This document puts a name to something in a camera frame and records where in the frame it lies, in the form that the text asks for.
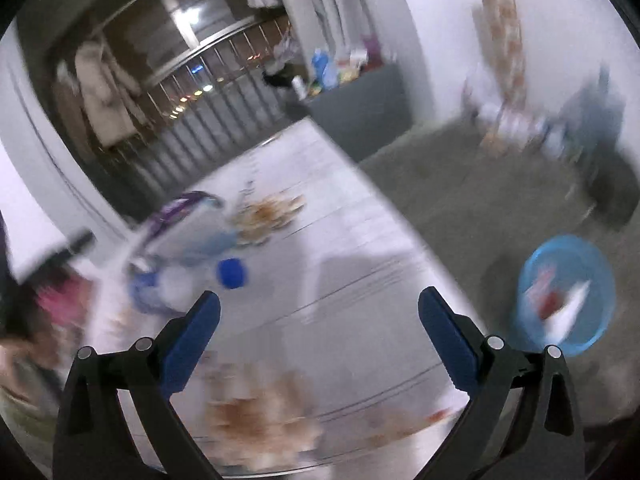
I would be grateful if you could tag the pink plastic bag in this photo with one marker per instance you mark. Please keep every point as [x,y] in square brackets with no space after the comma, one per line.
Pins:
[65,302]

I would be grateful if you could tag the purple snack packet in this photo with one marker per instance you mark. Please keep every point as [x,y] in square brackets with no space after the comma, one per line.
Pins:
[172,210]

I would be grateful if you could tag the grey cabinet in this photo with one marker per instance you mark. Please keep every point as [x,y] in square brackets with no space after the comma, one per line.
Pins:
[360,110]

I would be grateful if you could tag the clear bottle with blue cap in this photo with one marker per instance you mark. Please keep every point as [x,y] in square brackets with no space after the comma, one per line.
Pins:
[232,272]

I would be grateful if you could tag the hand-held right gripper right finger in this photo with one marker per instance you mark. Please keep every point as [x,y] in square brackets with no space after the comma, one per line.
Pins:
[447,340]

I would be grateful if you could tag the beige puffer coat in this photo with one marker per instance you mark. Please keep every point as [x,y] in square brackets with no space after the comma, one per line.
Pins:
[107,95]

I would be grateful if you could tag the blue detergent bottle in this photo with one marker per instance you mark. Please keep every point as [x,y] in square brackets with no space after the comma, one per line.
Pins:
[323,70]

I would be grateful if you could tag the floral tablecloth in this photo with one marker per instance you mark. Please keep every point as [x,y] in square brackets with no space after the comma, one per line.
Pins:
[325,220]

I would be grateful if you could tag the purple box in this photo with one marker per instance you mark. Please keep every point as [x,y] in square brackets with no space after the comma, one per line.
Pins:
[372,52]

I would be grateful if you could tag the large water jug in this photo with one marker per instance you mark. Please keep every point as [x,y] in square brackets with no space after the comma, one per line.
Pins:
[585,110]

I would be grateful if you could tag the black cloth item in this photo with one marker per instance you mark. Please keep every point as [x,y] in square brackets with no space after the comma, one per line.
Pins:
[277,78]

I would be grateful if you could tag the grey curtain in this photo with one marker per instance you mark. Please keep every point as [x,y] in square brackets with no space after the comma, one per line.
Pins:
[300,0]

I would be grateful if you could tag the black rice cooker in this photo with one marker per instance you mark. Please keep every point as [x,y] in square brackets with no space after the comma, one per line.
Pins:
[615,185]

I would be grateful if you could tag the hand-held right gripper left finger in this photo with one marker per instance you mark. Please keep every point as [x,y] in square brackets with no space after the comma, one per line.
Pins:
[195,340]

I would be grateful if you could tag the small white bottle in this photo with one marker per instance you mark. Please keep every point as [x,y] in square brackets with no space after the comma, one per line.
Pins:
[299,87]

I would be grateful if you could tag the metal railing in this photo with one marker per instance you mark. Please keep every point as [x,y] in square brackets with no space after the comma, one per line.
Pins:
[210,95]

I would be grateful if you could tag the blue plastic basket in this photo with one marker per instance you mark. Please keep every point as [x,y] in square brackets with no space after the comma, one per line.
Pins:
[595,280]

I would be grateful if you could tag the tile-pattern carton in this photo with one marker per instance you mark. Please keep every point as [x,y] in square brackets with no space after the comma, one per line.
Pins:
[502,50]

